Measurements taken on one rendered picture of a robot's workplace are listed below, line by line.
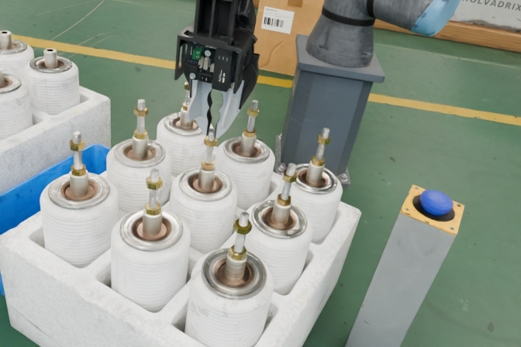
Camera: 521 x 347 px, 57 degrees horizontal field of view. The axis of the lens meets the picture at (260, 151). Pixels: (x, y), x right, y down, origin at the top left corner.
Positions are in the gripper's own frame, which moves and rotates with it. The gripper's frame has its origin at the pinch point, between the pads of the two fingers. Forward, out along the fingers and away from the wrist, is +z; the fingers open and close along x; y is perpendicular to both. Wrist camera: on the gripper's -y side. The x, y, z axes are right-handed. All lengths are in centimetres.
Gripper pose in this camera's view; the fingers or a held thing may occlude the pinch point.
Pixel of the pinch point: (214, 125)
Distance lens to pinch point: 63.5
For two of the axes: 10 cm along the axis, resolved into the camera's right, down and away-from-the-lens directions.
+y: -1.9, 5.0, -8.4
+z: -1.6, 8.3, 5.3
